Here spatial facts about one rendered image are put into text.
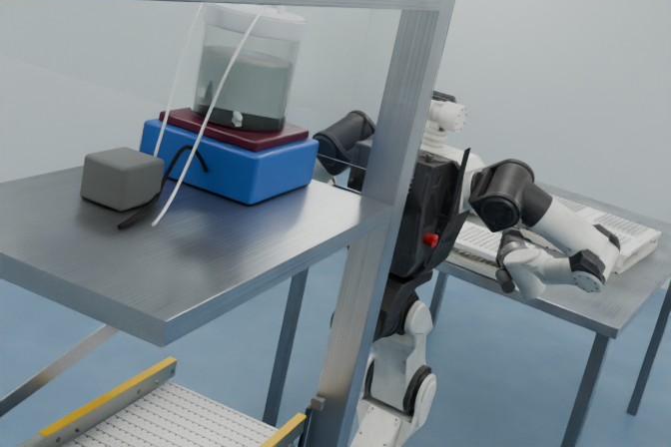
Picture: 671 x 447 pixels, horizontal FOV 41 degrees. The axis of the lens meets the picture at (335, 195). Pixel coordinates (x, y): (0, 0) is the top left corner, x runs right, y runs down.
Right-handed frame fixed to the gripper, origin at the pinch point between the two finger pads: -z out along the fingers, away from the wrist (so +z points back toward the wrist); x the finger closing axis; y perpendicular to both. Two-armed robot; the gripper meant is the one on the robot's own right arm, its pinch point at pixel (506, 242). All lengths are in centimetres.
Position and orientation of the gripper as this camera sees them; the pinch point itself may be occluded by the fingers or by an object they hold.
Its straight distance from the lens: 261.4
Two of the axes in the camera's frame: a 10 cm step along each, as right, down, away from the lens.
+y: 9.8, 1.9, 0.7
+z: 0.1, 2.9, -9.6
